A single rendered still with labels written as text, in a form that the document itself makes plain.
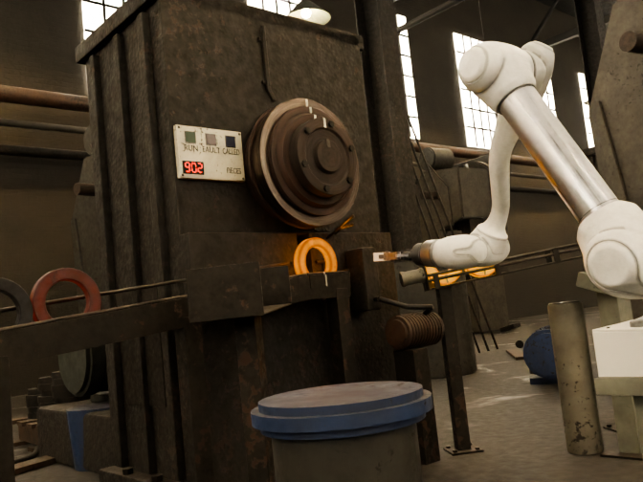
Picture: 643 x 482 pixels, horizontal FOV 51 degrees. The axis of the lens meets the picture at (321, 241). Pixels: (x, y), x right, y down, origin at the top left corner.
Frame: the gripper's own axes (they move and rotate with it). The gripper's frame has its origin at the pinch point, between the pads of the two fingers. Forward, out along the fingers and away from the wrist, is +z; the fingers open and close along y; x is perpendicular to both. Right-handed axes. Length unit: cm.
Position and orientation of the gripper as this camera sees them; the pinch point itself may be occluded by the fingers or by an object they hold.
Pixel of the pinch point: (381, 256)
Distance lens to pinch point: 232.9
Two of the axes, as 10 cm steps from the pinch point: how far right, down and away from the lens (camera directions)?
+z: -6.6, 0.6, 7.5
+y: 7.5, -0.1, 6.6
